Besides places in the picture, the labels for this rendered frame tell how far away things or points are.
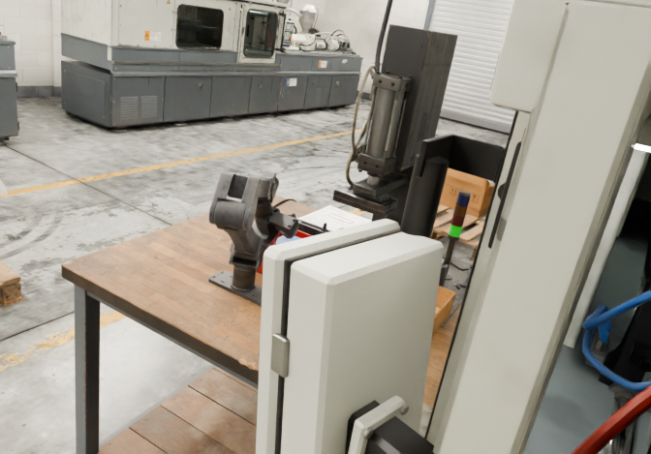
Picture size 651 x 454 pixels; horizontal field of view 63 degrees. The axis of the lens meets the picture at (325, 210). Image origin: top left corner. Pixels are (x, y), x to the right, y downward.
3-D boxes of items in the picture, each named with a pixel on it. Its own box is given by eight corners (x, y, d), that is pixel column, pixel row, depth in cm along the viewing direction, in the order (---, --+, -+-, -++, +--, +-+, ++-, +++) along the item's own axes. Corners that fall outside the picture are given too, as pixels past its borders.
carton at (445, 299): (376, 336, 138) (382, 310, 135) (411, 300, 159) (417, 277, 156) (422, 356, 133) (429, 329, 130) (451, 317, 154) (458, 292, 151)
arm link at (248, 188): (249, 171, 148) (216, 170, 118) (280, 178, 147) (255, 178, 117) (241, 215, 149) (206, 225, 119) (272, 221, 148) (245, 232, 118)
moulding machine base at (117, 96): (111, 135, 600) (113, 45, 567) (59, 114, 649) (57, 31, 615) (356, 108, 1046) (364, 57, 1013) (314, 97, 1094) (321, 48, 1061)
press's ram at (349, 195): (328, 209, 168) (344, 116, 158) (364, 193, 190) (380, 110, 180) (380, 227, 160) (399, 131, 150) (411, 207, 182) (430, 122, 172)
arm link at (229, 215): (241, 238, 150) (219, 194, 120) (264, 243, 150) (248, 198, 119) (235, 259, 148) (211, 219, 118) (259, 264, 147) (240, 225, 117)
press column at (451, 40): (364, 240, 195) (407, 26, 169) (378, 231, 205) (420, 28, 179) (400, 253, 189) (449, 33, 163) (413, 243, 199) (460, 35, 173)
